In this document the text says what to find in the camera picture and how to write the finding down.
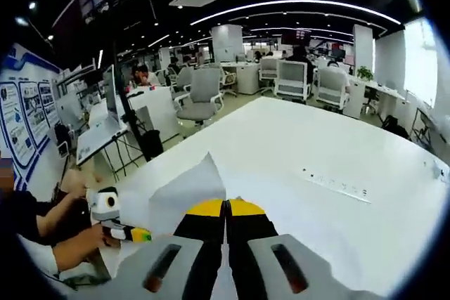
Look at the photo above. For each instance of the potted green plant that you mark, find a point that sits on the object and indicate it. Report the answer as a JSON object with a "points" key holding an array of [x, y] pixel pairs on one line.
{"points": [[365, 73]]}

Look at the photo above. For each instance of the white printing paper sheet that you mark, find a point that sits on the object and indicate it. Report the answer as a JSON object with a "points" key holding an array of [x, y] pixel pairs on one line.
{"points": [[183, 194]]}

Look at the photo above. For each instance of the white framed office chair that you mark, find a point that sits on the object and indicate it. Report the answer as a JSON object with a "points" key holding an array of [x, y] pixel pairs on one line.
{"points": [[292, 78]]}

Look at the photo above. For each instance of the narrow bright window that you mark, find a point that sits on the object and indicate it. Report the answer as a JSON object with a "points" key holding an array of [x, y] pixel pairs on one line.
{"points": [[420, 61]]}

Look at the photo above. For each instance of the white laptop stand table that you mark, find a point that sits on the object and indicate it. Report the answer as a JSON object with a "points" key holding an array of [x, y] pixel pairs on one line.
{"points": [[98, 135]]}

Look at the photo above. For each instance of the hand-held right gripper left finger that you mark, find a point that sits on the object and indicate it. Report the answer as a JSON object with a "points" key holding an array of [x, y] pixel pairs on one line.
{"points": [[158, 268]]}

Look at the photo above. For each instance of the white cabinet desk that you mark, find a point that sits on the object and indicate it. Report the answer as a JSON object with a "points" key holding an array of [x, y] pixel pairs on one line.
{"points": [[154, 107]]}

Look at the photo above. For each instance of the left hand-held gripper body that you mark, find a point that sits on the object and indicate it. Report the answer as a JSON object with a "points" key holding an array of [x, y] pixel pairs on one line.
{"points": [[103, 203]]}

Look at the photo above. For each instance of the curved ceiling light strip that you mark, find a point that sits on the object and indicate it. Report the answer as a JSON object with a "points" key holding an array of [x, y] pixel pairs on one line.
{"points": [[299, 4]]}

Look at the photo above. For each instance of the black waste bin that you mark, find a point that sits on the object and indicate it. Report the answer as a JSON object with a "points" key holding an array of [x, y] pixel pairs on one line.
{"points": [[153, 145]]}

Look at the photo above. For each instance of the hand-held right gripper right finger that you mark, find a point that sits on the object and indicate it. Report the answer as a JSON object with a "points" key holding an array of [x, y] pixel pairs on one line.
{"points": [[292, 268]]}

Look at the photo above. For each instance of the white grey office chair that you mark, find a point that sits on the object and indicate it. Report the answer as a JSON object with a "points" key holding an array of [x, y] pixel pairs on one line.
{"points": [[332, 85]]}

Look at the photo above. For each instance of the person's left hand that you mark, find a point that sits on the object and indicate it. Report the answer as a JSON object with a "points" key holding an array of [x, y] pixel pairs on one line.
{"points": [[96, 240]]}

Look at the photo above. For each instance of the blue white wall poster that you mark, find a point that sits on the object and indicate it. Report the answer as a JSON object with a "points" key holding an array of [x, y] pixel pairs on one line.
{"points": [[24, 114]]}

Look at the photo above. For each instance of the black tripod stand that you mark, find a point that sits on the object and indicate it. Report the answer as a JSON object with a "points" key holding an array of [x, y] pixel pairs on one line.
{"points": [[131, 110]]}

